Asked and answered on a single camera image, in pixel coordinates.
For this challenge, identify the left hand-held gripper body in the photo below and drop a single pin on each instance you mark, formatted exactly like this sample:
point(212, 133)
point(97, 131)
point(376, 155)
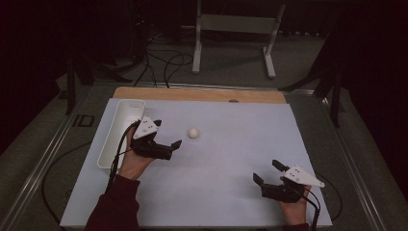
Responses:
point(150, 149)

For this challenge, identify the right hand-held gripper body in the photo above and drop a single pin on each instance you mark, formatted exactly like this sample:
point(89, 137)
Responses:
point(280, 192)

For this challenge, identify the white plastic bin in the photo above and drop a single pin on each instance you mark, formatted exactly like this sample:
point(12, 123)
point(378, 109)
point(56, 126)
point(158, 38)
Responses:
point(118, 128)

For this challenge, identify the person's right hand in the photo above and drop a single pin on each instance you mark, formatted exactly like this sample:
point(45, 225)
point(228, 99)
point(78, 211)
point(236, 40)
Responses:
point(295, 213)

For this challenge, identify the metal floor rail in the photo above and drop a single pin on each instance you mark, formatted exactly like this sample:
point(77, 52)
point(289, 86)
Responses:
point(352, 173)
point(38, 170)

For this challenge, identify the white metal stand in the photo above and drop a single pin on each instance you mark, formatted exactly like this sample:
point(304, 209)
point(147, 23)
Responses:
point(237, 24)

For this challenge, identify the white ball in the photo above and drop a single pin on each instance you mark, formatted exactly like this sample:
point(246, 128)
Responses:
point(193, 133)

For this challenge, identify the person's left hand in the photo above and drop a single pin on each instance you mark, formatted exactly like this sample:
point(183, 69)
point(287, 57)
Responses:
point(134, 166)

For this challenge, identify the white table board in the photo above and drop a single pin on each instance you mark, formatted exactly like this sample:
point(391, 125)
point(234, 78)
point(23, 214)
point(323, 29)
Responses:
point(224, 166)

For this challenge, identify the black stand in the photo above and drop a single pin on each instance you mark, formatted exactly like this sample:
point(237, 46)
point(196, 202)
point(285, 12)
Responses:
point(70, 93)
point(335, 106)

